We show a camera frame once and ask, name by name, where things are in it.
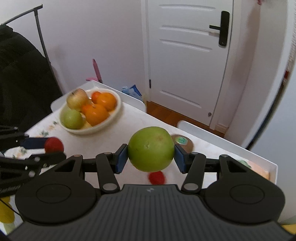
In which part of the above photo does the brown kiwi with sticker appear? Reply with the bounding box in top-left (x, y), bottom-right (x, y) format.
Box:
top-left (171, 134), bottom-right (194, 153)

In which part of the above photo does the green apple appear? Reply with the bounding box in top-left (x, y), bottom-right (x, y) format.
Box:
top-left (61, 109), bottom-right (84, 130)
top-left (128, 126), bottom-right (175, 172)

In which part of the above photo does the large orange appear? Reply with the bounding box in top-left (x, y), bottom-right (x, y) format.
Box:
top-left (81, 104), bottom-right (110, 126)
top-left (96, 92), bottom-right (117, 111)

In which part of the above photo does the small mandarin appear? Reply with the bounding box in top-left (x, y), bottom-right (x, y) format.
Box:
top-left (91, 91), bottom-right (101, 104)

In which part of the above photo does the yellow-red apple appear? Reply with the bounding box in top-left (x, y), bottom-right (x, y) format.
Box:
top-left (66, 88), bottom-right (89, 111)

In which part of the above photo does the white tray table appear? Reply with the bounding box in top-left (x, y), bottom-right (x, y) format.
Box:
top-left (50, 81), bottom-right (278, 187)

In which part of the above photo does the cream duck-print bowl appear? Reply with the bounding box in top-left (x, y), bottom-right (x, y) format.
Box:
top-left (59, 87), bottom-right (122, 135)

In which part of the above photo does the floral white tablecloth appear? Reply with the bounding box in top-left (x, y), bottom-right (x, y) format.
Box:
top-left (9, 102), bottom-right (271, 240)

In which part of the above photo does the black garment on rack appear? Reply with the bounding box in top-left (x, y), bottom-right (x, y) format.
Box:
top-left (1, 24), bottom-right (62, 132)

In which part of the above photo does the blue plastic bag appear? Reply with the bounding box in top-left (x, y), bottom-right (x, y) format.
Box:
top-left (121, 84), bottom-right (143, 101)

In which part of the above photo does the white panel door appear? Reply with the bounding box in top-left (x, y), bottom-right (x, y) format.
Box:
top-left (141, 1), bottom-right (234, 128)

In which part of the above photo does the pink broom handle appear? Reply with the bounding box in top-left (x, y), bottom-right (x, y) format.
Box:
top-left (92, 59), bottom-right (103, 83)

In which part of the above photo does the black door handle lock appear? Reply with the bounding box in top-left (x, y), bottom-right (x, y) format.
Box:
top-left (209, 11), bottom-right (230, 47)

